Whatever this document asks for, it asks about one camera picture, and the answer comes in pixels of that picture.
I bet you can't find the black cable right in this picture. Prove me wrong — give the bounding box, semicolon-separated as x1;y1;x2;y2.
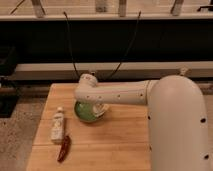
105;10;142;81

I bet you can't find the green ceramic bowl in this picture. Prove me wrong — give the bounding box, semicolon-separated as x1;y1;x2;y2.
74;102;105;123

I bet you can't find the red chili pepper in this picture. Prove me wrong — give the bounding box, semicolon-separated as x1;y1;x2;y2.
57;136;71;163

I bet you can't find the right wall outlet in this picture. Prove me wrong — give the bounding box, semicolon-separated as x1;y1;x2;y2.
179;67;188;76

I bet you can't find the black cable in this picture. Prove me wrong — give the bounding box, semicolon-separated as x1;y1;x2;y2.
105;10;142;81
62;11;82;81

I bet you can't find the white sponge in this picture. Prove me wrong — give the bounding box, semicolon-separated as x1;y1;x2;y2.
95;106;108;117

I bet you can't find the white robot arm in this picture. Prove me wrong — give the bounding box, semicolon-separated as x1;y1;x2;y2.
74;74;211;171

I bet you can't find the black cable left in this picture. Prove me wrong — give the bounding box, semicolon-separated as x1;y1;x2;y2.
62;11;82;81

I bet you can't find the white squeeze bottle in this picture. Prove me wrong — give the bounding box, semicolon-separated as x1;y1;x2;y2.
51;107;65;144

